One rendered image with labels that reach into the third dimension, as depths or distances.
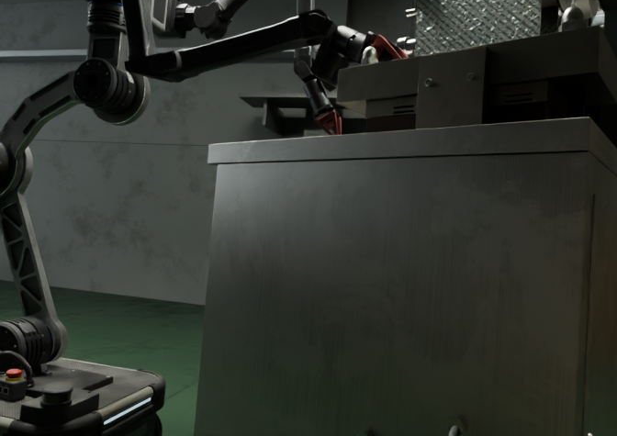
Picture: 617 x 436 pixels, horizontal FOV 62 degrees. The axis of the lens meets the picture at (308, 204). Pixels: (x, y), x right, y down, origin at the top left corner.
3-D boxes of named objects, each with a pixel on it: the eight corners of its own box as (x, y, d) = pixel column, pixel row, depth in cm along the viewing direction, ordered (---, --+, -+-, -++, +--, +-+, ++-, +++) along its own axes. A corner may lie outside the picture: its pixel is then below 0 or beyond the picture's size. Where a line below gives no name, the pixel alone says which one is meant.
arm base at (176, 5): (182, 39, 181) (185, 6, 181) (202, 39, 179) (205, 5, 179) (168, 29, 172) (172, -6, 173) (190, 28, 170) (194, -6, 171)
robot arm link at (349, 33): (336, 19, 112) (350, 30, 116) (320, 48, 113) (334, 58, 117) (359, 28, 108) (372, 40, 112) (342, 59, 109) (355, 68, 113)
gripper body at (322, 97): (339, 116, 165) (330, 96, 166) (332, 107, 155) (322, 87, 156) (321, 125, 166) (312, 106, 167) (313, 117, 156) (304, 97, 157)
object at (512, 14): (412, 101, 102) (418, 11, 103) (536, 87, 87) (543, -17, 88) (410, 101, 101) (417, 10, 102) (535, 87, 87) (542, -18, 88)
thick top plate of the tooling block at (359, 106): (383, 123, 101) (385, 93, 101) (617, 103, 76) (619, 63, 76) (335, 103, 88) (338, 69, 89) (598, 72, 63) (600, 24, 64)
